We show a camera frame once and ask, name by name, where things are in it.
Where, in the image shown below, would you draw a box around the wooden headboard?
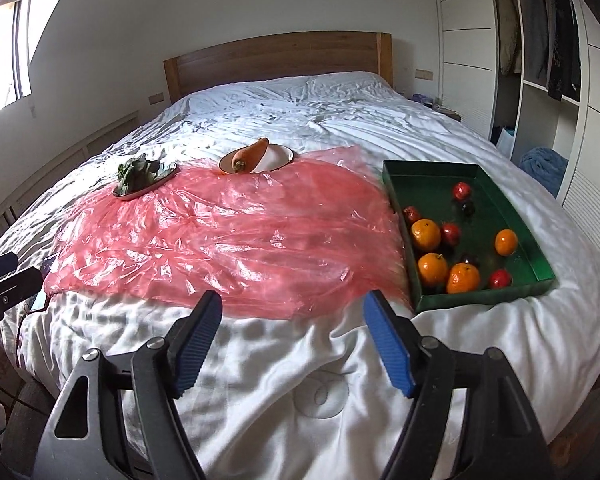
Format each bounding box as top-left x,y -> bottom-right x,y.
163,30 -> 394,102

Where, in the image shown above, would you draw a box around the hanging dark clothes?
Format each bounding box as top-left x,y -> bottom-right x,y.
524,0 -> 581,101

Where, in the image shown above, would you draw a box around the wooden nightstand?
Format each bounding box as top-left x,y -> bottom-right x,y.
429,104 -> 462,122

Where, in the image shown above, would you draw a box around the small orange mandarin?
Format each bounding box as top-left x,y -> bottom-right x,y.
494,229 -> 518,257

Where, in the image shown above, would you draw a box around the red apple tomato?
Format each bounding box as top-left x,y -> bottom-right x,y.
488,269 -> 513,289

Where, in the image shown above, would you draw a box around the large orange mandarin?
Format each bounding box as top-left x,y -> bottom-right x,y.
446,262 -> 481,294

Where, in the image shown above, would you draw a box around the window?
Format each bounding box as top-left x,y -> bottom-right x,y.
0,0 -> 31,110

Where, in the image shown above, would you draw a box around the blue folded towel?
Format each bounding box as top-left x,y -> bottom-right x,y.
518,146 -> 568,197

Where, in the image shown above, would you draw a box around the green leafy vegetable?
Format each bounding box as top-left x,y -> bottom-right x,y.
113,152 -> 176,196

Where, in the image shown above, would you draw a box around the wall socket plate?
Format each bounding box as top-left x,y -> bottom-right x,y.
148,92 -> 164,105

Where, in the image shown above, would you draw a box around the white bed sheet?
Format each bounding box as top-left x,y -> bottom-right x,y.
0,73 -> 600,479

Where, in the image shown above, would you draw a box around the white wardrobe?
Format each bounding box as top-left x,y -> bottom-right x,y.
437,0 -> 600,248

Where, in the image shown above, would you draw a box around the dark purple plum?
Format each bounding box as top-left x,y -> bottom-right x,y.
458,252 -> 480,269

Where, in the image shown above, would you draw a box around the orange carrot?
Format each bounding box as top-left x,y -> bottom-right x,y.
232,138 -> 268,174

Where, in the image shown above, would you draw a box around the green rectangular tray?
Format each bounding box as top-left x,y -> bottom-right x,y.
382,160 -> 556,313

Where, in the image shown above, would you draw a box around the pink plastic sheet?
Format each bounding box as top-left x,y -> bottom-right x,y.
44,146 -> 408,320

